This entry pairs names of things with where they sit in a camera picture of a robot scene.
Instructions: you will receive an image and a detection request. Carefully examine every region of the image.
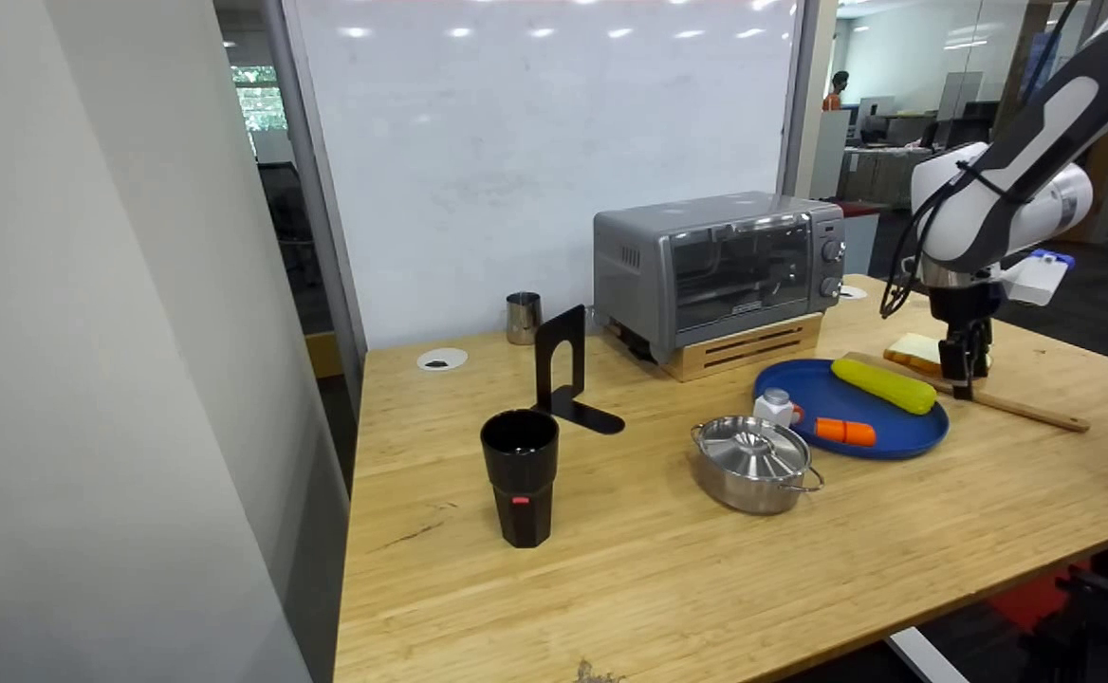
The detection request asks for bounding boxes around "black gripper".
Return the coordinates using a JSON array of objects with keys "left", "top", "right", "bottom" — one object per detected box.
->
[{"left": 925, "top": 276, "right": 1007, "bottom": 386}]

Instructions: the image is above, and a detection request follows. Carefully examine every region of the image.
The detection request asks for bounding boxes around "toy slice of bread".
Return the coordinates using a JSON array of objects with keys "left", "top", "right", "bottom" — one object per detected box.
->
[{"left": 883, "top": 331, "right": 949, "bottom": 384}]

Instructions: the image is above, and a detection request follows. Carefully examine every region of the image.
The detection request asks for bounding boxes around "round blue plate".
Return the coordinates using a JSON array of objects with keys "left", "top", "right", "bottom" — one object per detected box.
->
[{"left": 750, "top": 354, "right": 953, "bottom": 464}]

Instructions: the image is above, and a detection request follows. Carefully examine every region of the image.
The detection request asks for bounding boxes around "yellow toy corn cob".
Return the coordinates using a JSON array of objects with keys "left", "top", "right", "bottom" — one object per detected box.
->
[{"left": 826, "top": 354, "right": 941, "bottom": 418}]

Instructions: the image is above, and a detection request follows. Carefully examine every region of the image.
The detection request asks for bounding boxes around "orange two-piece toy carrot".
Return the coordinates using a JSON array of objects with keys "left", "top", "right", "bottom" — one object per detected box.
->
[{"left": 814, "top": 413, "right": 879, "bottom": 451}]

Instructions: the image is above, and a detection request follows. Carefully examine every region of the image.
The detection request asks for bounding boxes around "small white shaker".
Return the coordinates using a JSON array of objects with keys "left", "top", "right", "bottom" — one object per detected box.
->
[{"left": 750, "top": 386, "right": 802, "bottom": 433}]

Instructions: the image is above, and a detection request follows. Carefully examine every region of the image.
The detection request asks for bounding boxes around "slotted wooden stand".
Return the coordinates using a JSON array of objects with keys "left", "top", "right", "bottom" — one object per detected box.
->
[{"left": 604, "top": 311, "right": 826, "bottom": 384}]

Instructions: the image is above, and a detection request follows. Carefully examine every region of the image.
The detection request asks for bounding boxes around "silver pot with lid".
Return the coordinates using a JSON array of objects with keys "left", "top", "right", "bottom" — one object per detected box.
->
[{"left": 687, "top": 413, "right": 826, "bottom": 518}]

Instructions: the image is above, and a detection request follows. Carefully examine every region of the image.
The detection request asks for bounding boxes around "red and black chair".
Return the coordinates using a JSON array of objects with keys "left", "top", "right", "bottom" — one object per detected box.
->
[{"left": 984, "top": 555, "right": 1108, "bottom": 683}]

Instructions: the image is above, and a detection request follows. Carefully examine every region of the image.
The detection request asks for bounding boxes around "grey toaster oven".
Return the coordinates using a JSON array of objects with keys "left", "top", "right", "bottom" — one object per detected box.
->
[{"left": 591, "top": 190, "right": 852, "bottom": 373}]

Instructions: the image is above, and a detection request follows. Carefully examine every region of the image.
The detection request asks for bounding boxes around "white table leg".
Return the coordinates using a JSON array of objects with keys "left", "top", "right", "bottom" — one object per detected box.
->
[{"left": 883, "top": 622, "right": 974, "bottom": 683}]

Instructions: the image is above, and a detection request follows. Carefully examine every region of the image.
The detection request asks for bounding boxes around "black metal bookend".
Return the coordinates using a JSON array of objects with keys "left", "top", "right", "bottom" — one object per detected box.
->
[{"left": 533, "top": 299, "right": 632, "bottom": 436}]

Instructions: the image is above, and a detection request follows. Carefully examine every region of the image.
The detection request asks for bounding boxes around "small metal cup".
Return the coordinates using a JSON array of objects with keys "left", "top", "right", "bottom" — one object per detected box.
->
[{"left": 501, "top": 289, "right": 546, "bottom": 349}]

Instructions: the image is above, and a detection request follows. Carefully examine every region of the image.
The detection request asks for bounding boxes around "black cup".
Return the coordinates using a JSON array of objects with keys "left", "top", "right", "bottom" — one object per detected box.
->
[{"left": 477, "top": 407, "right": 562, "bottom": 551}]

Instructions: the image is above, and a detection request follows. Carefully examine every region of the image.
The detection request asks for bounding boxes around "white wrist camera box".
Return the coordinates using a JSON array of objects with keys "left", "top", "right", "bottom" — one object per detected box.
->
[{"left": 998, "top": 245, "right": 1077, "bottom": 311}]

